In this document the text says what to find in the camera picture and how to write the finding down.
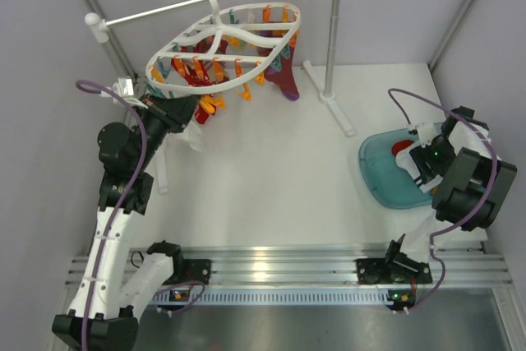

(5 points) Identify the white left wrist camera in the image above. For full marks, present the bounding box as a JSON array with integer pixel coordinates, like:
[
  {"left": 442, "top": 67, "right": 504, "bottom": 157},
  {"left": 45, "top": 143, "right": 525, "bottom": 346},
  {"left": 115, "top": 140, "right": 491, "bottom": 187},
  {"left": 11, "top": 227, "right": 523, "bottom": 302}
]
[{"left": 108, "top": 76, "right": 148, "bottom": 109}]

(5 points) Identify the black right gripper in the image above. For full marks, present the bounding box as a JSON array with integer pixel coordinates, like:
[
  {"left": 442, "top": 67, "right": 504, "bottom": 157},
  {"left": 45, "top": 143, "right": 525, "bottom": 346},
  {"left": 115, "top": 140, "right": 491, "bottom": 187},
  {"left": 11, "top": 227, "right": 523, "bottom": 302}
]
[{"left": 410, "top": 137, "right": 457, "bottom": 184}]

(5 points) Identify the teal plastic basket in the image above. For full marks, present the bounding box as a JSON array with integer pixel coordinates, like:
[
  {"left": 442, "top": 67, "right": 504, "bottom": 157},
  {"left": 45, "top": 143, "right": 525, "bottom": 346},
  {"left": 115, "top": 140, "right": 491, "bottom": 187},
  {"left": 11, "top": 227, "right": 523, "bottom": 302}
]
[{"left": 358, "top": 123, "right": 453, "bottom": 210}]

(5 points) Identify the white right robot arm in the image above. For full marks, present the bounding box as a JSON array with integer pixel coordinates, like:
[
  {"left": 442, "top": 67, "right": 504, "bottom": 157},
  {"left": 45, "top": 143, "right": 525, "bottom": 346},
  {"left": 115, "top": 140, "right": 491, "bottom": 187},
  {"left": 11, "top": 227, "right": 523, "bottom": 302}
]
[{"left": 383, "top": 107, "right": 517, "bottom": 283}]

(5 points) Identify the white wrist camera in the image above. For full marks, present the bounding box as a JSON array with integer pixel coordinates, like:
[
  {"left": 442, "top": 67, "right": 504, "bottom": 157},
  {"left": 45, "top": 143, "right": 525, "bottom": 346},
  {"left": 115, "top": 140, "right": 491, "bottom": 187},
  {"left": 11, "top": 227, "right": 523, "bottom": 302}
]
[
  {"left": 108, "top": 76, "right": 148, "bottom": 109},
  {"left": 407, "top": 122, "right": 440, "bottom": 149}
]

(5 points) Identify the white oval clip hanger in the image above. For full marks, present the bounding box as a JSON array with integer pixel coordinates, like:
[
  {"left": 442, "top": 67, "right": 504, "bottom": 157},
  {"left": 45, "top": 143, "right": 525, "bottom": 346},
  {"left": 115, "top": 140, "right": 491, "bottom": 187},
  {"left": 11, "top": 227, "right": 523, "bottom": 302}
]
[{"left": 145, "top": 0, "right": 301, "bottom": 98}]

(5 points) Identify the hanging white sock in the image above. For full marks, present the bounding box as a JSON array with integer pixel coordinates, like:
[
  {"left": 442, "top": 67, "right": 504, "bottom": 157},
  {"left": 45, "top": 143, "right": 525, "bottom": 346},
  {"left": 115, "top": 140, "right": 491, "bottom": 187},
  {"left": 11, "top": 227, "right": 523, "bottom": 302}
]
[{"left": 179, "top": 121, "right": 204, "bottom": 152}]

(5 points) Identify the silver clothes rack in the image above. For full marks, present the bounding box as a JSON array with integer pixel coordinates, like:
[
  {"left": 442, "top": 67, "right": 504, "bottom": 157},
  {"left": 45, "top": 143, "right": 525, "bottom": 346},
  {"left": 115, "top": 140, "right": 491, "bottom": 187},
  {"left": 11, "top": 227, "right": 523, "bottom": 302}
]
[{"left": 85, "top": 0, "right": 355, "bottom": 136}]

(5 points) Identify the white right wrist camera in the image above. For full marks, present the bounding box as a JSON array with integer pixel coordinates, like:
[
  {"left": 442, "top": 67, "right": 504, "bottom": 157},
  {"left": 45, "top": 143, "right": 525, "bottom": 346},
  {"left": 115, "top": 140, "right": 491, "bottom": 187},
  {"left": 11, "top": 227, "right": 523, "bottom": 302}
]
[{"left": 407, "top": 122, "right": 440, "bottom": 149}]

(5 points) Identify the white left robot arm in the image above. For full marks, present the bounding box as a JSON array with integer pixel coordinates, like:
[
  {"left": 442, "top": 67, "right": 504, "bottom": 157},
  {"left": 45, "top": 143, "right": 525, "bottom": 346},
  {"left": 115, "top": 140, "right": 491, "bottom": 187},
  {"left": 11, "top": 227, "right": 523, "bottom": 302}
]
[{"left": 52, "top": 95, "right": 198, "bottom": 350}]

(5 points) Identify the red sock in basket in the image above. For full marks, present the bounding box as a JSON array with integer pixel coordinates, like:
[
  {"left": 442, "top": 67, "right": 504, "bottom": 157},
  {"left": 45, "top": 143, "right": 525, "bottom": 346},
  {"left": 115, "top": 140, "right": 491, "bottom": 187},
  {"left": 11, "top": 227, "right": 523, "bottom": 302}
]
[{"left": 391, "top": 139, "right": 415, "bottom": 158}]

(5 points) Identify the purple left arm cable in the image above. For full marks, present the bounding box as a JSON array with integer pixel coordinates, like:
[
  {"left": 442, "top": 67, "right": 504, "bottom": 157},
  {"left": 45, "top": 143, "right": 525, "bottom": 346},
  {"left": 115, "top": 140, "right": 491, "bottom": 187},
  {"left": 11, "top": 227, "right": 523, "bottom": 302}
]
[{"left": 76, "top": 79, "right": 149, "bottom": 350}]

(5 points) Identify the white sock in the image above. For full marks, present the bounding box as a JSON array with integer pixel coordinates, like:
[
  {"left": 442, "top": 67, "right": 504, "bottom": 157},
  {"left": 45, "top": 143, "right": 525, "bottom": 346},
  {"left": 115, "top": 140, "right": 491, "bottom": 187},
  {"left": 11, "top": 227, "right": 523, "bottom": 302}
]
[
  {"left": 395, "top": 149, "right": 442, "bottom": 193},
  {"left": 179, "top": 121, "right": 204, "bottom": 152}
]

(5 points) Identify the red patterned sock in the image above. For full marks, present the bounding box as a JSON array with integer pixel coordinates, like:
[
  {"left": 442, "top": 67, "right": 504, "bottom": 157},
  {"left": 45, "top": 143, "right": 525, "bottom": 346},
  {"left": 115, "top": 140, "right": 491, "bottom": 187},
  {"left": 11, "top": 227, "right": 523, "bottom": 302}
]
[{"left": 180, "top": 38, "right": 229, "bottom": 125}]

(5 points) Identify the maroon purple-toed sock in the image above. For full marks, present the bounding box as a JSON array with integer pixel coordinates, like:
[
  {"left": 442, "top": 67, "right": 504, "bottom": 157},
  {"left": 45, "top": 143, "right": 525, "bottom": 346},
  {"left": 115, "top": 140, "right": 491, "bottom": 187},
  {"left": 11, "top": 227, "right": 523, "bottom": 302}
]
[{"left": 264, "top": 36, "right": 300, "bottom": 101}]

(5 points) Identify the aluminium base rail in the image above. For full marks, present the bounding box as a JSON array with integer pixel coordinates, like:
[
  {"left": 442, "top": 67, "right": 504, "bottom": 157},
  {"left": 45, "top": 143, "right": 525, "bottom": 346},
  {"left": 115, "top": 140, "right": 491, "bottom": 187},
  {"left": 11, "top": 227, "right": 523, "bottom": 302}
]
[{"left": 63, "top": 243, "right": 514, "bottom": 307}]

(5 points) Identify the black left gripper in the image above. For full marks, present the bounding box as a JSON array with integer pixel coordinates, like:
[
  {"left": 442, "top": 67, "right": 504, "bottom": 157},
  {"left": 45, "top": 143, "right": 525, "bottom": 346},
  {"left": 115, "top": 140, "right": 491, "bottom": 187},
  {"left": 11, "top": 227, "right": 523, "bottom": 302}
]
[{"left": 131, "top": 92, "right": 201, "bottom": 171}]

